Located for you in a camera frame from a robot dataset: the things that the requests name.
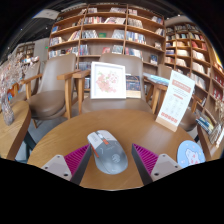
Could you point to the white red sign stand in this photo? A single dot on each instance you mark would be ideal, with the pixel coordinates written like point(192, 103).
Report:
point(175, 100)

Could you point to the glass vase beige flowers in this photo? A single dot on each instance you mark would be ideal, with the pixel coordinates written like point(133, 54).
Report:
point(220, 110)

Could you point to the stack of colourful books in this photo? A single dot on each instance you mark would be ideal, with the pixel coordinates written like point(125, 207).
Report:
point(204, 122)

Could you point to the dark cover book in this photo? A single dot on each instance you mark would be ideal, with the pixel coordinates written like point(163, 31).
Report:
point(133, 86)

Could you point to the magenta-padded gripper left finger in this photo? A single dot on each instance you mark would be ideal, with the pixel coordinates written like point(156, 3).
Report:
point(77, 159)

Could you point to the small distant bookshelf unit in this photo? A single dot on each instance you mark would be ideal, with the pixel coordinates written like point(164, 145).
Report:
point(25, 51)

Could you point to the grey computer mouse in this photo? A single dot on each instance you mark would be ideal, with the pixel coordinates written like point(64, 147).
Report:
point(108, 153)

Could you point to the white framed flower picture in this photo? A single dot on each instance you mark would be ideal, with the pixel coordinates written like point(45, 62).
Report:
point(108, 80)

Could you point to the curved wooden bookshelf unit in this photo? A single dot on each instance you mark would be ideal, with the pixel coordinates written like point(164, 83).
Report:
point(190, 56)

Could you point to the round wooden side table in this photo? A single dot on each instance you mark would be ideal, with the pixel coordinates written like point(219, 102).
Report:
point(210, 150)
point(13, 133)

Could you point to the blue book stack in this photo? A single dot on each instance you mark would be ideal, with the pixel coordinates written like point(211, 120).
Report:
point(156, 79)

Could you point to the white hanging sign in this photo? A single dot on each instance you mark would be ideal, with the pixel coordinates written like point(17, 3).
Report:
point(46, 14)

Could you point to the tan wooden armchair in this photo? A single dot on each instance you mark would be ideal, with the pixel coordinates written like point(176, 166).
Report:
point(190, 120)
point(50, 100)
point(113, 105)
point(32, 75)

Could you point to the glass vase pink flowers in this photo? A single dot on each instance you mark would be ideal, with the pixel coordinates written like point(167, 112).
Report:
point(8, 83)

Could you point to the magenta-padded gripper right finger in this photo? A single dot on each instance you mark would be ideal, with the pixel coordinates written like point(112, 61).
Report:
point(146, 159)

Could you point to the round light blue mouse pad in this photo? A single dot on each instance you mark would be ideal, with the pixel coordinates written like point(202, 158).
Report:
point(190, 154)

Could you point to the wide wooden bookshelf unit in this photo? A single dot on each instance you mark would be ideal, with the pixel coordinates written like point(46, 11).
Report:
point(106, 33)

